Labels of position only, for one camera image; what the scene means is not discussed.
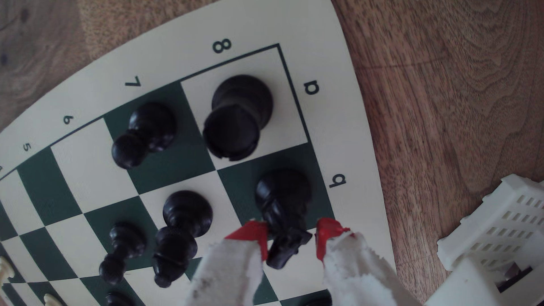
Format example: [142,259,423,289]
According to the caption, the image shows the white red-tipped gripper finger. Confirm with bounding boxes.
[316,218,422,306]
[185,220,269,306]

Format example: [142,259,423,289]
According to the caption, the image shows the black chess knight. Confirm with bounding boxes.
[254,169,313,270]

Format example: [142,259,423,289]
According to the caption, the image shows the white slotted robot base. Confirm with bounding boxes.
[425,173,544,306]

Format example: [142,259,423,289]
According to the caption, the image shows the black chess bishop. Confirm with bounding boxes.
[152,190,213,289]

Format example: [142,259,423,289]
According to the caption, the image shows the black chess pawn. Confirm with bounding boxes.
[104,291,134,306]
[99,222,147,286]
[111,102,177,170]

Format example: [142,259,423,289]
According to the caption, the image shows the black chess rook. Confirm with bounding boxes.
[202,74,274,162]

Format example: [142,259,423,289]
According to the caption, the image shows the green cream chess board mat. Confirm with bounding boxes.
[0,0,398,306]

